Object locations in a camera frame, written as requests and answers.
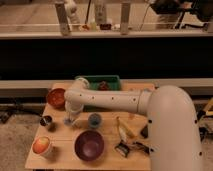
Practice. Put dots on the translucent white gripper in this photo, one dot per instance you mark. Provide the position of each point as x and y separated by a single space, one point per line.
74 113

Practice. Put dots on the light blue towel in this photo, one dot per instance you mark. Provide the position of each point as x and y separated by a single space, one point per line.
70 122

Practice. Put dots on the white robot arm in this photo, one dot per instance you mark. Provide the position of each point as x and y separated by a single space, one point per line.
173 128

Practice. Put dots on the orange bowl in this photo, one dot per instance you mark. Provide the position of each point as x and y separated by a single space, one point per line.
55 98

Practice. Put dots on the small blue cup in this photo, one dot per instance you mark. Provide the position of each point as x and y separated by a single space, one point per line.
94 120

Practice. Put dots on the metal can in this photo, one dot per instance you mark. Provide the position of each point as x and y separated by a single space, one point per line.
47 122

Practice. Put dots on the purple bowl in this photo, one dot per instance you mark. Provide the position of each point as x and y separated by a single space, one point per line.
89 145

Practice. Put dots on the apple in white cup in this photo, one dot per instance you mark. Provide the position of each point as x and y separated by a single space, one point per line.
42 146

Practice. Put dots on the green plastic tray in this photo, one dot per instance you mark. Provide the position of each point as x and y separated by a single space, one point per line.
94 80

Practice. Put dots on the yellow banana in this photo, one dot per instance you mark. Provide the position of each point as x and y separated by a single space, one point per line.
124 131

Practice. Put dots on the orange carrot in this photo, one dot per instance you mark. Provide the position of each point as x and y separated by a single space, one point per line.
131 116

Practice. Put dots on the small black metal clip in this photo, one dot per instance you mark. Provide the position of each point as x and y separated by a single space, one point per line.
122 149

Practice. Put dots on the black rectangular block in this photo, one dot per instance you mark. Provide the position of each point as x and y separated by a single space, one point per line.
144 131

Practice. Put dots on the wheeled equipment stand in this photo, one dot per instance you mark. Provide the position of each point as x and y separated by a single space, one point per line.
207 112

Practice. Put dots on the black handled tool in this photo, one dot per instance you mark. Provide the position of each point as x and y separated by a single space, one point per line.
142 147

